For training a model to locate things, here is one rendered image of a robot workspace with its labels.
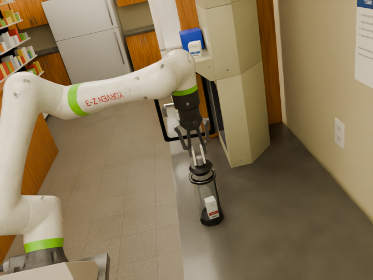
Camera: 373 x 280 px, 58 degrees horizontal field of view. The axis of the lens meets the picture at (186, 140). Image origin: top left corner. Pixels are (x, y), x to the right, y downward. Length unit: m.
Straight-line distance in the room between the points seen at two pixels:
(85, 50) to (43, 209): 5.45
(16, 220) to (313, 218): 1.05
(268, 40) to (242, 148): 0.62
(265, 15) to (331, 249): 1.18
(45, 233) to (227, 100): 0.92
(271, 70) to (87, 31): 4.88
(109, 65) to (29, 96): 5.42
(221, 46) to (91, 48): 5.16
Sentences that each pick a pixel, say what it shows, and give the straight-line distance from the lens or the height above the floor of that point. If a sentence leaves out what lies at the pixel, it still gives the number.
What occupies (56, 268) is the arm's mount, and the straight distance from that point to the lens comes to 1.16.
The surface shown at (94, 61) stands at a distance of 6.57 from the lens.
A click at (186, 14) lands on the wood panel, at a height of 1.66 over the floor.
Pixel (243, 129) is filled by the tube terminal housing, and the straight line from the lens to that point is 1.63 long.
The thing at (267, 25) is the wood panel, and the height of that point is 1.52.
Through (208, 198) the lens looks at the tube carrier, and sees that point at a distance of 1.32.
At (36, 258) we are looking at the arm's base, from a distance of 1.25.
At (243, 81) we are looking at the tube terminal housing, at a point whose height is 1.37.
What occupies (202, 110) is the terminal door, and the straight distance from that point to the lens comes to 1.89.
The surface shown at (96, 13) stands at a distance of 6.41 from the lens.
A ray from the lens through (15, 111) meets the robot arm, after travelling 1.17.
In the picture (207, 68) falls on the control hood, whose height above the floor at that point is 1.47.
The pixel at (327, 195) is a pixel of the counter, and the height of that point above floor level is 0.94.
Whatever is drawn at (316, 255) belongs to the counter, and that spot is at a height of 0.94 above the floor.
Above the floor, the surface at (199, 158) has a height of 1.24.
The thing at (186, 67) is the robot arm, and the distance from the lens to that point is 1.07.
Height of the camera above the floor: 1.89
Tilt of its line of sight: 27 degrees down
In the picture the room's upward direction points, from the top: 13 degrees counter-clockwise
